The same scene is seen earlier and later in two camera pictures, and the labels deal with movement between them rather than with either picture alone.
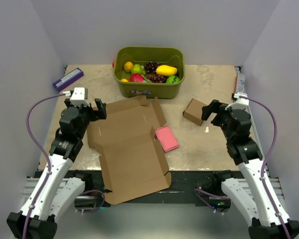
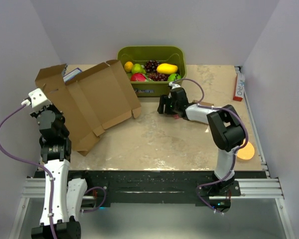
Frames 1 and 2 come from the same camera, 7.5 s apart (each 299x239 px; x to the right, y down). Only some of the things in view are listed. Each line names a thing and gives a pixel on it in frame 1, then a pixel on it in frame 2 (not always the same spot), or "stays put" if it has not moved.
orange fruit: x=128 y=66 stays put
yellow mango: x=165 y=70 stays put
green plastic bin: x=164 y=56 stays put
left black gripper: x=100 y=113 → x=52 y=107
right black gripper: x=215 y=106 → x=165 y=99
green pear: x=137 y=68 stays put
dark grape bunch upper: x=151 y=66 stays put
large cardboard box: x=133 y=164 → x=89 y=100
